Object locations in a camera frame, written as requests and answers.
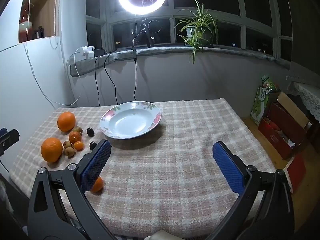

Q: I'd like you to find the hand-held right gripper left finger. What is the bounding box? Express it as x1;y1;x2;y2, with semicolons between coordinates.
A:
27;139;117;240

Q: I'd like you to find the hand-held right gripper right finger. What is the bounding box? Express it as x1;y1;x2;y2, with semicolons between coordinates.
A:
205;141;295;240

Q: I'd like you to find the medium mandarin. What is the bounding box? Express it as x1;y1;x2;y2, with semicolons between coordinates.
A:
69;131;82;144

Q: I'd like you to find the large round orange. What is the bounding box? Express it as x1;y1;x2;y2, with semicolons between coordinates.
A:
41;137;63;162

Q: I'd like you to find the white floral plate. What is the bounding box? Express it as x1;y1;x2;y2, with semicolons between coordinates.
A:
99;101;162;140

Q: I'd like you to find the large oval orange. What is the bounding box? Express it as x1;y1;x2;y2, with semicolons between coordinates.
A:
57;111;76;132

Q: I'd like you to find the checked blanket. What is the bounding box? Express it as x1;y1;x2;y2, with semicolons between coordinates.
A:
11;98;277;240

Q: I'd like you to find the flat red box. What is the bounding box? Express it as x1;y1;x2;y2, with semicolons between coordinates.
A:
286;152;307;194

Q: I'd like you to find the green bag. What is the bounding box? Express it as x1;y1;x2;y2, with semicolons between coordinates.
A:
251;75;280;127

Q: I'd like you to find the brown cardboard box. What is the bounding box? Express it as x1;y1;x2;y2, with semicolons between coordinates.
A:
276;91;311;128

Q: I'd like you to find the red and white vase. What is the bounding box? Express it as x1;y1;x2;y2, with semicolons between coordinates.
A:
19;4;33;43

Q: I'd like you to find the dark container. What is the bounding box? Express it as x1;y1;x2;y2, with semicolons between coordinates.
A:
32;26;46;40

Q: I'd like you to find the white lace cloth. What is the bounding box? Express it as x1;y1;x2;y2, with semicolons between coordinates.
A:
287;81;320;123

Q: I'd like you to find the white charger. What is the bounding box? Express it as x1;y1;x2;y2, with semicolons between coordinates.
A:
80;45;96;58

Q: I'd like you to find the wooden shelf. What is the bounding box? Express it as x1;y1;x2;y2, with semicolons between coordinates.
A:
19;0;61;43

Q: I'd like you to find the potted spider plant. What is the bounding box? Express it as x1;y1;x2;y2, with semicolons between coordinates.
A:
173;0;219;65

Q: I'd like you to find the white framed window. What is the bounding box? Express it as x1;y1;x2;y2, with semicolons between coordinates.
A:
85;0;293;62

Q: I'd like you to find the long white cable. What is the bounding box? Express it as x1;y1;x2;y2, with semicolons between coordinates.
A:
24;0;83;106

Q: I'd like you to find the short white cable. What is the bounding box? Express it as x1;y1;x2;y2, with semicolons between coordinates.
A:
66;47;83;77

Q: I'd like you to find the black cable with switch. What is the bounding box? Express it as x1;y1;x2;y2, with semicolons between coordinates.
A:
132;34;138;102

